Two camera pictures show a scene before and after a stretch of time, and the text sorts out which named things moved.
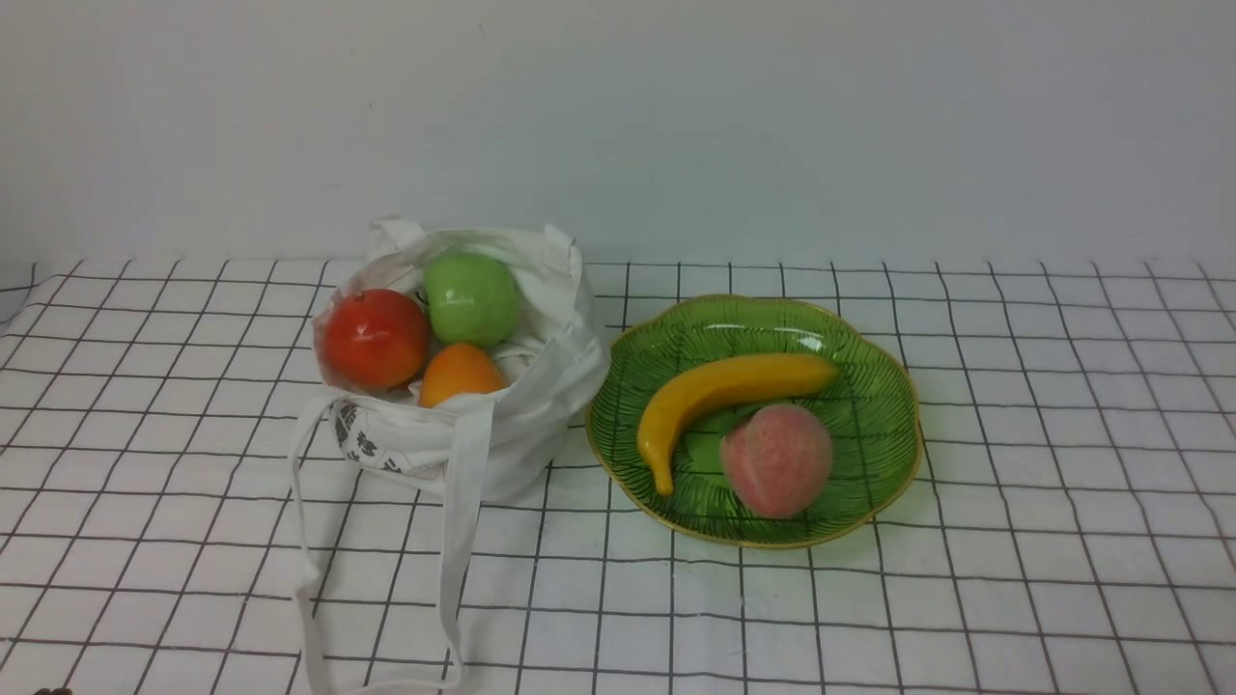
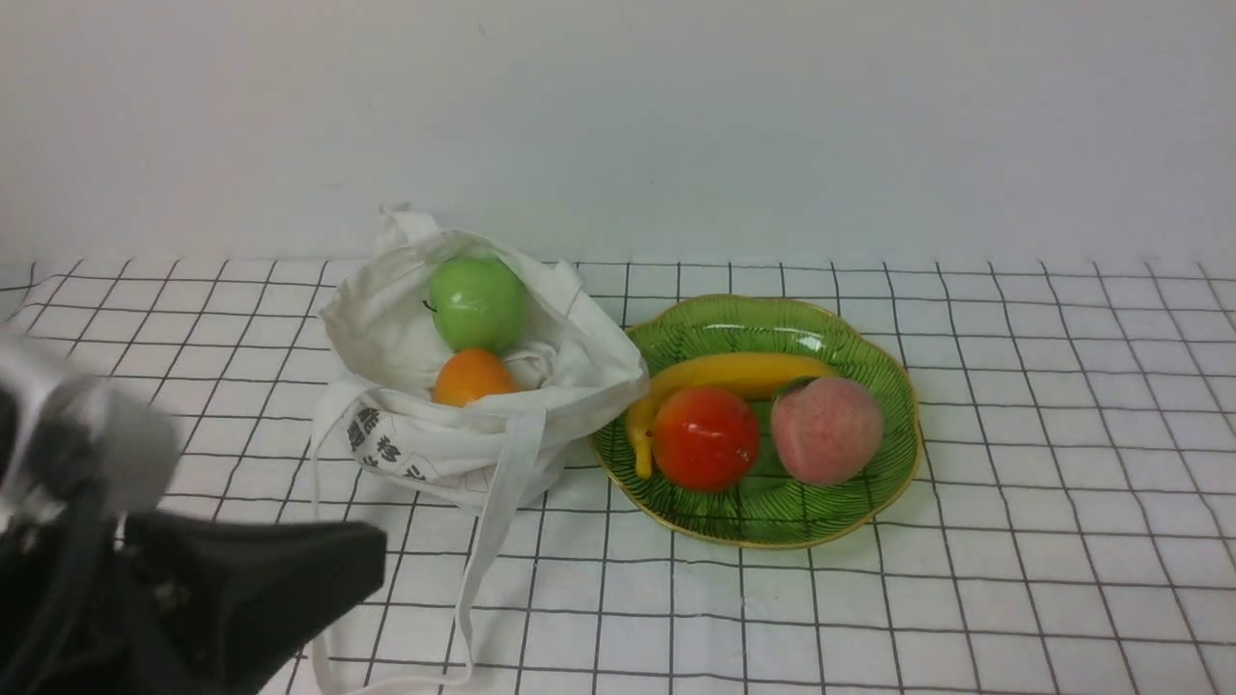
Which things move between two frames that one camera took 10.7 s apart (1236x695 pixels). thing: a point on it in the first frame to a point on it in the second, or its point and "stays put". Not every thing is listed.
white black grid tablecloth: [1072, 530] stays put
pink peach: [778, 459] to [827, 430]
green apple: [470, 298] stays put
